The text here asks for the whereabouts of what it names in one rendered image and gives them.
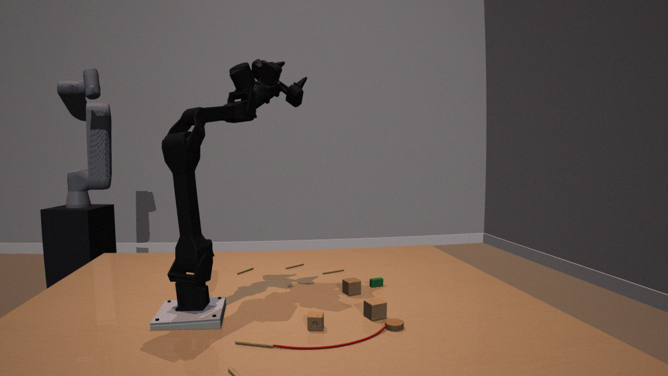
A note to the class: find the round wooden button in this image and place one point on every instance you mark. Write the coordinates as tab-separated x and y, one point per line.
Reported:
394	324

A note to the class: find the small green block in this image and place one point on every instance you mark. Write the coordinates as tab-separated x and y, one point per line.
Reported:
376	282

